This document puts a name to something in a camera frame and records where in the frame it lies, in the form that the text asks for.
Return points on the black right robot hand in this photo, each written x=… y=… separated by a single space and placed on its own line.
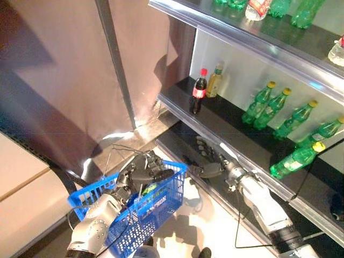
x=213 y=169

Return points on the blue plastic shopping basket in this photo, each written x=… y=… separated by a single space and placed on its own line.
x=150 y=209

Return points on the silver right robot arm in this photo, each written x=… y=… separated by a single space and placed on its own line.
x=258 y=196

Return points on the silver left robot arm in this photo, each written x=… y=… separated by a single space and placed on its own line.
x=94 y=228

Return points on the green soda can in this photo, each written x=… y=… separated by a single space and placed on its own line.
x=150 y=188

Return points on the green Sprite bottle yellow cap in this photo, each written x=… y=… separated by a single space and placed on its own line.
x=293 y=122
x=322 y=131
x=293 y=162
x=270 y=113
x=256 y=107

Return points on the small yellow tea bottle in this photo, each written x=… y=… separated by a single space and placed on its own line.
x=214 y=84

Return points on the large green soda bottle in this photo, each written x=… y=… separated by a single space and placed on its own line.
x=237 y=3
x=306 y=12
x=220 y=1
x=279 y=7

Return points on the perforated dark shelf upright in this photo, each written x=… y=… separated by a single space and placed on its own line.
x=27 y=150

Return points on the black shelf board clear rail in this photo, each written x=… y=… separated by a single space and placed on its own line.
x=177 y=139
x=228 y=118
x=317 y=193

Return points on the black metal post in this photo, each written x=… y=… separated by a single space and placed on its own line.
x=115 y=67

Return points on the grey shelf board clear rail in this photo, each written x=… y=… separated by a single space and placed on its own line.
x=282 y=32

